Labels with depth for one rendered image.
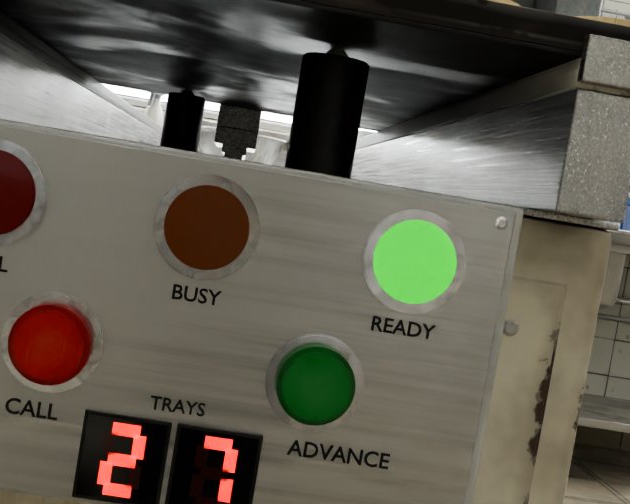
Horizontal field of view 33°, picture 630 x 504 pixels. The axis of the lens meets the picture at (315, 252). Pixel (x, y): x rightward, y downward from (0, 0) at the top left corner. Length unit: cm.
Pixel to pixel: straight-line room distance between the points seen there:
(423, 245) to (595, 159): 7
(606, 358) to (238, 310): 417
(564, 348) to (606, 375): 411
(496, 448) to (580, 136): 13
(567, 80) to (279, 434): 18
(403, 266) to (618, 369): 418
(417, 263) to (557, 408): 10
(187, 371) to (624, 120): 19
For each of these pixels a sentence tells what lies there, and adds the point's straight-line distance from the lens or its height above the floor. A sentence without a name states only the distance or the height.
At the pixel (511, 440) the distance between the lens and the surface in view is 46.
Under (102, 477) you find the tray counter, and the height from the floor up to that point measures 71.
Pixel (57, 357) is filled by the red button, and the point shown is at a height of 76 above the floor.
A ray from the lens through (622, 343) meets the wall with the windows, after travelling 457.
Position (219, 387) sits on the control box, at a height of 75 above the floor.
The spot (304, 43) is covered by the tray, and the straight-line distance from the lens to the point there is 51.
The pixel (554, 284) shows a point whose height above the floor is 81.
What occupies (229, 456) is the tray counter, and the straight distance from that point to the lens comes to 41.
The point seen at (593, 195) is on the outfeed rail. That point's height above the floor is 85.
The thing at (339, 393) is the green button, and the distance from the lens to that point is 40.
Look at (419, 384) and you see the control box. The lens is 42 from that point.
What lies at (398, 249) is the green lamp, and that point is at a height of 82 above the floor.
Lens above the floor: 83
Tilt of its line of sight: 3 degrees down
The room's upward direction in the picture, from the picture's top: 10 degrees clockwise
